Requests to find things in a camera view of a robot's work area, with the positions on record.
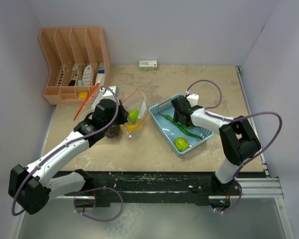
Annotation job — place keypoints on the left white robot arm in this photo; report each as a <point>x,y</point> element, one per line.
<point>34,185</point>

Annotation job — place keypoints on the clear orange-zip bag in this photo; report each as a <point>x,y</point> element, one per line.
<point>83,117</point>

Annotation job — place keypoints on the yellow banana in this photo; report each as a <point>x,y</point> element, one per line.
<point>132,127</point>

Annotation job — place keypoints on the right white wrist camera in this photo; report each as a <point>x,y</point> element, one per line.
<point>192,98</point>

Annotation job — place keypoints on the red grape bunch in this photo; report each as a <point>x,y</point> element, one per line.
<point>113,131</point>

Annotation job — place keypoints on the light blue plastic basket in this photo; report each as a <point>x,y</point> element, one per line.
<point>171,132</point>

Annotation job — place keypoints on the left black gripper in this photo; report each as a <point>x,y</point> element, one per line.
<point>123,114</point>

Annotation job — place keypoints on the yellow block in organizer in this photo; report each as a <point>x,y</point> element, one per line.
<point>83,95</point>

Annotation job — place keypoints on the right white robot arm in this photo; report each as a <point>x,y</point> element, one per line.
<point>238,139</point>

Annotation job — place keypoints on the green chili pepper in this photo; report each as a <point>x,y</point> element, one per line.
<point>180,127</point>

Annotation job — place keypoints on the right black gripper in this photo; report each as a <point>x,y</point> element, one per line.
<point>176,118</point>

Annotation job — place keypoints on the blue white box in organizer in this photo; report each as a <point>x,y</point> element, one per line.
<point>100,77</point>

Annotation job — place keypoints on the green bumpy fruit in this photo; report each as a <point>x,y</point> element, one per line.
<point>181,144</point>

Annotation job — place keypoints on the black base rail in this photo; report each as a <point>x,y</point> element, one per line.
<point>199,188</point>

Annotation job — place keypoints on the orange desk file organizer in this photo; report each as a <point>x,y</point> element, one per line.
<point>68,50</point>

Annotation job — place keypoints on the small white green box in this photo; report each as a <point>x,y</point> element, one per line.
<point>147,65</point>

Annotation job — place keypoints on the white tube in organizer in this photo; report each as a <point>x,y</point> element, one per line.
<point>87,75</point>

